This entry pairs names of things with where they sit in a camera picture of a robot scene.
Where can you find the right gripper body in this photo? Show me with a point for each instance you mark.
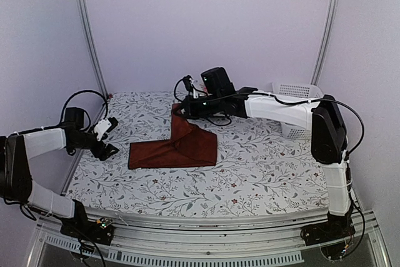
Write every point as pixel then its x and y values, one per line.
pixel 210 107

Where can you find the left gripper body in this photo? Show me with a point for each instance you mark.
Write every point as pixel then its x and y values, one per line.
pixel 84 140

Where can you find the dark red towel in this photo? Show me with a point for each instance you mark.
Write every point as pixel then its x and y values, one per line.
pixel 189 146

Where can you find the white plastic basket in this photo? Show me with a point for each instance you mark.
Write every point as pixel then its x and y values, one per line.
pixel 297 126

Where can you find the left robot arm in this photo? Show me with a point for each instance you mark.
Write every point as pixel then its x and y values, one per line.
pixel 17 184

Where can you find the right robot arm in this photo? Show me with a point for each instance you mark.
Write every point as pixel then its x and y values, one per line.
pixel 320 116

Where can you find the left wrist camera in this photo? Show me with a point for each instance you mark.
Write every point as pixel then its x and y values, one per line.
pixel 103 127

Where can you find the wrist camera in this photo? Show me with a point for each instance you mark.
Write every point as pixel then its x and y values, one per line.
pixel 103 127
pixel 192 87

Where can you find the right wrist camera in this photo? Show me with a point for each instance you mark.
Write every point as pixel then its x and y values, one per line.
pixel 192 87

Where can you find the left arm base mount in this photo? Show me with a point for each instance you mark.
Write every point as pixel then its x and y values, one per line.
pixel 79 226

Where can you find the aluminium front rail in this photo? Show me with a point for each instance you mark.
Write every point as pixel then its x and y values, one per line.
pixel 142 240

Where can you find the right aluminium post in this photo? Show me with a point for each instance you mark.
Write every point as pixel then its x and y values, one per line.
pixel 324 45

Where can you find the aluminium post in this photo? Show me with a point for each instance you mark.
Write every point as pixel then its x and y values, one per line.
pixel 91 47
pixel 324 45

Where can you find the left aluminium post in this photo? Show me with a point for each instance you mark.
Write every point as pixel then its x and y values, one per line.
pixel 91 47

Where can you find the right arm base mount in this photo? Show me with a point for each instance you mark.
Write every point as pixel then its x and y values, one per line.
pixel 336 227

